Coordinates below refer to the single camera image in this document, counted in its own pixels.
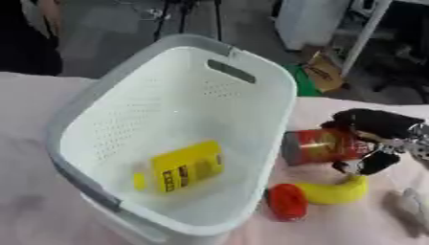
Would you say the white perforated plastic basket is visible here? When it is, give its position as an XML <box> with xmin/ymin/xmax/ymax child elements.
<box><xmin>45</xmin><ymin>33</ymin><xmax>301</xmax><ymax>245</ymax></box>

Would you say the tan cardboard box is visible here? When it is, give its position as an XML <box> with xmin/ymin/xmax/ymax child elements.
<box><xmin>302</xmin><ymin>51</ymin><xmax>348</xmax><ymax>94</ymax></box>

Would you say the yellow labelled bottle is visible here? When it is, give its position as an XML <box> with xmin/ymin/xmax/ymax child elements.
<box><xmin>130</xmin><ymin>139</ymin><xmax>227</xmax><ymax>194</ymax></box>

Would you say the white cabinet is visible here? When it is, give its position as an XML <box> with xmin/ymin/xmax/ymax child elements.
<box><xmin>273</xmin><ymin>0</ymin><xmax>354</xmax><ymax>52</ymax></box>

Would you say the red cylindrical can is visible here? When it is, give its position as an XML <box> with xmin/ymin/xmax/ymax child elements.
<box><xmin>280</xmin><ymin>127</ymin><xmax>375</xmax><ymax>167</ymax></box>

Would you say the person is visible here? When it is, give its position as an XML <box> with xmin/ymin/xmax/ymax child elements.
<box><xmin>0</xmin><ymin>0</ymin><xmax>66</xmax><ymax>77</ymax></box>

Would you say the white pole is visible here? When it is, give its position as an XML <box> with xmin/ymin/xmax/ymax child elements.
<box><xmin>338</xmin><ymin>0</ymin><xmax>395</xmax><ymax>78</ymax></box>

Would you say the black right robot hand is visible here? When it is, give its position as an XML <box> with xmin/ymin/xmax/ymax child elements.
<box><xmin>318</xmin><ymin>107</ymin><xmax>428</xmax><ymax>176</ymax></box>

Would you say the red toy pepper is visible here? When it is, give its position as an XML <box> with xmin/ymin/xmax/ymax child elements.
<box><xmin>262</xmin><ymin>183</ymin><xmax>310</xmax><ymax>223</ymax></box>

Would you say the black tripod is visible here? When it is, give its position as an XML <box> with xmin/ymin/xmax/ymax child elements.
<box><xmin>150</xmin><ymin>0</ymin><xmax>225</xmax><ymax>43</ymax></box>

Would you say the white soft toy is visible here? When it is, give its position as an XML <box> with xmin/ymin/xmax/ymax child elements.
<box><xmin>396</xmin><ymin>187</ymin><xmax>429</xmax><ymax>230</ymax></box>

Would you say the green bag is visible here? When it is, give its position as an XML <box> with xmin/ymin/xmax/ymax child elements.
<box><xmin>282</xmin><ymin>63</ymin><xmax>324</xmax><ymax>98</ymax></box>

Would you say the yellow toy banana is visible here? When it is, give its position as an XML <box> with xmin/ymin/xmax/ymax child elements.
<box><xmin>293</xmin><ymin>173</ymin><xmax>371</xmax><ymax>206</ymax></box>

